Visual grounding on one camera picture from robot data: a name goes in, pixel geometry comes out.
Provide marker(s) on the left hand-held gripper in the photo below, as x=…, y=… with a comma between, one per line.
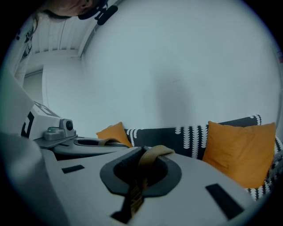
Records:
x=47, y=123

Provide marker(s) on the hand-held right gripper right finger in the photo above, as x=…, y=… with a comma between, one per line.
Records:
x=190, y=176

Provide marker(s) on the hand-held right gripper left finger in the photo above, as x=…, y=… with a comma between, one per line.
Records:
x=88, y=176

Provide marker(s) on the black white patterned sofa seat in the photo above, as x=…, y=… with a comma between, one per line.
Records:
x=159, y=138

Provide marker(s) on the orange cushion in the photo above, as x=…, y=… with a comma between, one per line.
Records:
x=115, y=133
x=241, y=152

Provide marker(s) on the grey patterned cushion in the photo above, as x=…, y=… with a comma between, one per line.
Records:
x=276, y=163

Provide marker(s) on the person's white printed shirt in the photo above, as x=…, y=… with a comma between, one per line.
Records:
x=26, y=50

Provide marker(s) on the white slatted panel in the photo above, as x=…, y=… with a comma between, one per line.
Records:
x=57, y=35

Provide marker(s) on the person's face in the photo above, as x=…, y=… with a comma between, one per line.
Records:
x=70, y=6

